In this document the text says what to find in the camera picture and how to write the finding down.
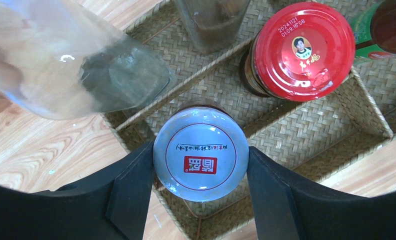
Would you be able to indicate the clear oil bottle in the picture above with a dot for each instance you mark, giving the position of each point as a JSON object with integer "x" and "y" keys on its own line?
{"x": 60, "y": 61}

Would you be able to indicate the brownish glass oil bottle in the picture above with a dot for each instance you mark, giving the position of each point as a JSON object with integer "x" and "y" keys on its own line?
{"x": 212, "y": 24}

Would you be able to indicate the white-lid sauce jar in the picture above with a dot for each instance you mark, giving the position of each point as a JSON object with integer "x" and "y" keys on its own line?
{"x": 200, "y": 154}

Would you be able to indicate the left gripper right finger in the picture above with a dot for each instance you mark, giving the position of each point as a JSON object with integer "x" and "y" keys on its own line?
{"x": 288, "y": 206}

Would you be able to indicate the yellow-cap sauce bottle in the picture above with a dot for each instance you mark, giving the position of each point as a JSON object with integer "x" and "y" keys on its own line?
{"x": 375, "y": 32}

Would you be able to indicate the woven wicker divided tray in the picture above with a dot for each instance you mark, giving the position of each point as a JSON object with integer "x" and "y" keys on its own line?
{"x": 317, "y": 139}

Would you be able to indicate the red-lid sauce jar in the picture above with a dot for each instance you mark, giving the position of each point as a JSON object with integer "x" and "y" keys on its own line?
{"x": 304, "y": 52}

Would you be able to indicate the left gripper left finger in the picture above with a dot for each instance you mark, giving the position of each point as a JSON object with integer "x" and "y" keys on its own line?
{"x": 110, "y": 204}

